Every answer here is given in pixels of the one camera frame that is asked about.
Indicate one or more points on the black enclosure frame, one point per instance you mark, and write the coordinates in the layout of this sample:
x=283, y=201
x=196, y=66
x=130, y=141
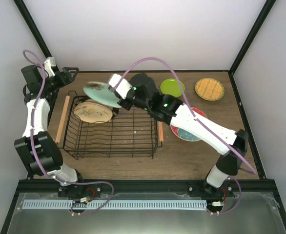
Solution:
x=268, y=5

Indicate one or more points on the lime green plate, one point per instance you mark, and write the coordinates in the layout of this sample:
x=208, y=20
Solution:
x=172, y=87

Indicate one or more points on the light teal flower plate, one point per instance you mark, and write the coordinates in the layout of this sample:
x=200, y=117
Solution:
x=99, y=91

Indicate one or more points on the white slotted cable duct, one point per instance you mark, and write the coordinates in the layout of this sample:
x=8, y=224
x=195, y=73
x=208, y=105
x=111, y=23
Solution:
x=118, y=204

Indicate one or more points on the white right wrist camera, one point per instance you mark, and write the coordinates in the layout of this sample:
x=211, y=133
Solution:
x=120, y=85

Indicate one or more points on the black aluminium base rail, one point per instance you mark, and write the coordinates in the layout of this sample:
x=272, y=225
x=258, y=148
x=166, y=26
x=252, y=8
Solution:
x=193, y=188

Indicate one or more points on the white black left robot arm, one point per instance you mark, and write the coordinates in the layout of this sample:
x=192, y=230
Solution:
x=38, y=151

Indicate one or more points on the black wire dish rack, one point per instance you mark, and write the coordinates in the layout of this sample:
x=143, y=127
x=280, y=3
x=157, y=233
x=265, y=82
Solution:
x=131, y=133

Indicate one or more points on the dark brown plate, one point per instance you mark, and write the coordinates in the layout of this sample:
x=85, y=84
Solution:
x=115, y=111

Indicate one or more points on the beige floral plate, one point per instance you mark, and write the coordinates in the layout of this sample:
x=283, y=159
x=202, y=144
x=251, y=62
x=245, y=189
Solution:
x=93, y=113

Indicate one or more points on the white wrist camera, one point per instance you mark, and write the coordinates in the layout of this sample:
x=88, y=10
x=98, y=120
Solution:
x=120, y=85
x=49, y=66

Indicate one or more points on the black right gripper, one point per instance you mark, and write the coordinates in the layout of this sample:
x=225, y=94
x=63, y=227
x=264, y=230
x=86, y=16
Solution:
x=125, y=103

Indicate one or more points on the yellow woven pattern plate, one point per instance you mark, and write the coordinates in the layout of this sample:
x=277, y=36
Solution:
x=209, y=89

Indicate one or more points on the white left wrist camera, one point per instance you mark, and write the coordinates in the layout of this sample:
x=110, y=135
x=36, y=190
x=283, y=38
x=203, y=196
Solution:
x=49, y=66

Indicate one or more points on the red and teal plate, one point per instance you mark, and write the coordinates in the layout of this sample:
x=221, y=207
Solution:
x=185, y=135

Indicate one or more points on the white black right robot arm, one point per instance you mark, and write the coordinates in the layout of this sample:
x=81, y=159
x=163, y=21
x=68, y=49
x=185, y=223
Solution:
x=142, y=92

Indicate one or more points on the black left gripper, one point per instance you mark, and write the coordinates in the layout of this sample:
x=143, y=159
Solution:
x=67, y=75

